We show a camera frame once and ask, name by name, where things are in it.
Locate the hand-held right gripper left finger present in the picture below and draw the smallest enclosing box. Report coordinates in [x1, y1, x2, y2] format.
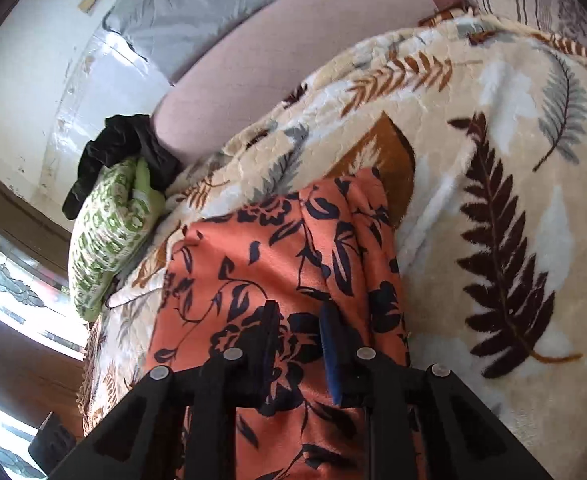
[48, 301, 287, 480]

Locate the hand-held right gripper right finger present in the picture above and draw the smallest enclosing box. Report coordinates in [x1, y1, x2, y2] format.
[321, 305, 557, 480]

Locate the orange floral garment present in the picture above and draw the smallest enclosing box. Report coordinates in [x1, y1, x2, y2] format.
[146, 167, 429, 480]

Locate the brown quilted frilled bedspread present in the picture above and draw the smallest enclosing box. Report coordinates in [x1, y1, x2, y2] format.
[76, 320, 104, 436]

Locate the green patterned pillow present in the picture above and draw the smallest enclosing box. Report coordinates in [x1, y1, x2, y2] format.
[68, 156, 167, 321]

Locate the dark object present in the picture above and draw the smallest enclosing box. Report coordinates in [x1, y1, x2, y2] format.
[28, 411, 77, 473]

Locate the black cloth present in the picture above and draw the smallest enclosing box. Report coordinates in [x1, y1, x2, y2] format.
[62, 114, 184, 221]

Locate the stained glass window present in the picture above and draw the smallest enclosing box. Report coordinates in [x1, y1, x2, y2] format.
[0, 210, 89, 480]

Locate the cream leaf print blanket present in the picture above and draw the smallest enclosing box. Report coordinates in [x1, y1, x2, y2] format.
[81, 12, 587, 480]

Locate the pink bedsheet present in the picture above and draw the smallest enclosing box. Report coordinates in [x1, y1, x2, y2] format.
[151, 0, 467, 171]

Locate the grey pillow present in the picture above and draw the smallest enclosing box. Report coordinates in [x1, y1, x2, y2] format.
[102, 0, 374, 86]

